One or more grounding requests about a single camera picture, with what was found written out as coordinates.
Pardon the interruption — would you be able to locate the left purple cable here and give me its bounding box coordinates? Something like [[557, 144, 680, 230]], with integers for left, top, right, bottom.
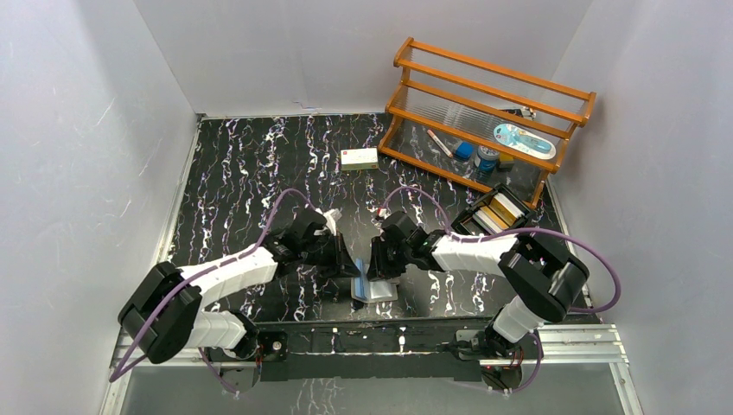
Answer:
[[108, 188, 313, 384]]

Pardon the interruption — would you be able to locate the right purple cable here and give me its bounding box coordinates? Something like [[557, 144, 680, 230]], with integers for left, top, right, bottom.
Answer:
[[378, 184, 622, 315]]

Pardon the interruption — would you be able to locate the blister pack blue tool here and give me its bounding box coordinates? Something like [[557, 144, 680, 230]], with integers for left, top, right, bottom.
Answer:
[[494, 124, 557, 160]]

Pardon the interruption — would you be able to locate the blue small block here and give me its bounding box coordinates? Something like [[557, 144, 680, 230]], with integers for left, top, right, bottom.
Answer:
[[453, 141, 475, 161]]

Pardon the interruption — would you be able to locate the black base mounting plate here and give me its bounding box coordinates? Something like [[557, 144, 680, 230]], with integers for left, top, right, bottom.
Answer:
[[259, 316, 517, 382]]

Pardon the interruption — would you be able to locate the grey card holder wallet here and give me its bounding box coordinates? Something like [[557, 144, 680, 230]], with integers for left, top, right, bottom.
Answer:
[[351, 259, 398, 304]]

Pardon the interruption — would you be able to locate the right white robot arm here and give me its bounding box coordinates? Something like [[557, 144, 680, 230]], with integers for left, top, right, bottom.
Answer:
[[366, 211, 590, 360]]

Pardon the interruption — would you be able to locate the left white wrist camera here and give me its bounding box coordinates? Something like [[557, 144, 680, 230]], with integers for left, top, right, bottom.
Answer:
[[322, 208, 342, 235]]

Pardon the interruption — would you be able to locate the yellow black small block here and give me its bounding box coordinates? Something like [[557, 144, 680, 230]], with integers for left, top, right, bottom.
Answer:
[[497, 153, 515, 171]]

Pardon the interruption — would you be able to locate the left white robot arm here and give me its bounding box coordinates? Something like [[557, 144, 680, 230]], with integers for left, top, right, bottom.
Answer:
[[118, 208, 360, 364]]

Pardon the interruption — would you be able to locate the white small cardboard box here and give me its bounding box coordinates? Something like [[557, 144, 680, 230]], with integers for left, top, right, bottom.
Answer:
[[340, 148, 379, 171]]

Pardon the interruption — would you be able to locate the white marker pen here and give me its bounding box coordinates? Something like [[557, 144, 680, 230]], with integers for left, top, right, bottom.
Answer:
[[427, 129, 454, 158]]

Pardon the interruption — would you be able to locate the purple cable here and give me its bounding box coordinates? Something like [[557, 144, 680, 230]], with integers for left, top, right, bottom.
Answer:
[[108, 188, 313, 384], [378, 184, 622, 315]]

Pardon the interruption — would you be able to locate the orange wooden shelf rack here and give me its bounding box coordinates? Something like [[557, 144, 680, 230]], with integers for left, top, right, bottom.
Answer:
[[378, 37, 596, 208]]

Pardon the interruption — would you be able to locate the black card tray box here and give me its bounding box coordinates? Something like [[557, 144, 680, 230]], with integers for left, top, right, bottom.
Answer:
[[451, 184, 536, 236]]

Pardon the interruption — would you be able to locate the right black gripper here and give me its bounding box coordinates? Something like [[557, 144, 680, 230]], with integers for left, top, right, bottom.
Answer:
[[366, 235, 412, 280]]

